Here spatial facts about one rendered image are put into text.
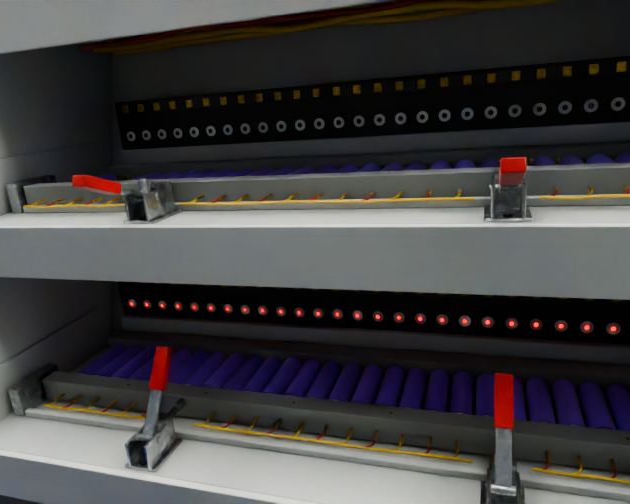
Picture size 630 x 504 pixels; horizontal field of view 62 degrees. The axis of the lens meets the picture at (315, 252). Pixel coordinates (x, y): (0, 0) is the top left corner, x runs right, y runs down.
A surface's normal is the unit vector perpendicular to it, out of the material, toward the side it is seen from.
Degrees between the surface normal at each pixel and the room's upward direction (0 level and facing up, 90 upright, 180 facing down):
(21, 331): 90
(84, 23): 106
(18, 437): 16
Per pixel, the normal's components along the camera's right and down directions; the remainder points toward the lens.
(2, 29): -0.30, 0.30
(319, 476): -0.08, -0.95
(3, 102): 0.95, 0.01
